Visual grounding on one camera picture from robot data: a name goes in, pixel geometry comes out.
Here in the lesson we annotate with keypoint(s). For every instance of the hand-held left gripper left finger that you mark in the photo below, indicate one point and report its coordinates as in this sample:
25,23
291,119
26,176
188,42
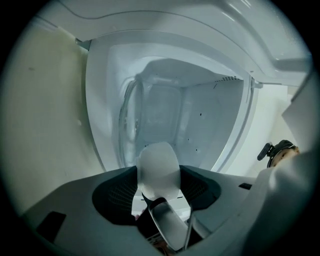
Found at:
82,217

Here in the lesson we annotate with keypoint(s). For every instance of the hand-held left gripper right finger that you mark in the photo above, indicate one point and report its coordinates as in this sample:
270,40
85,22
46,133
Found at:
220,205

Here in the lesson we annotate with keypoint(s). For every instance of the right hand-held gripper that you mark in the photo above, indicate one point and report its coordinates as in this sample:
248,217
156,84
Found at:
147,230

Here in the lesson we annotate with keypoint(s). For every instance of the white microwave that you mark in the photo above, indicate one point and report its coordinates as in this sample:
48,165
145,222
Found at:
200,112

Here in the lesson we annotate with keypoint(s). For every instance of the person's head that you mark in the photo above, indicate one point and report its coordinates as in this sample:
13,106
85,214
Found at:
285,156

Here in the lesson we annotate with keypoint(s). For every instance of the white table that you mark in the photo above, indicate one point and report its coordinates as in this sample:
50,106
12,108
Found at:
45,112

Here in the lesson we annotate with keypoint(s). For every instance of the black head-mounted camera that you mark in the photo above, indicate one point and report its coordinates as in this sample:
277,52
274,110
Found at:
265,151

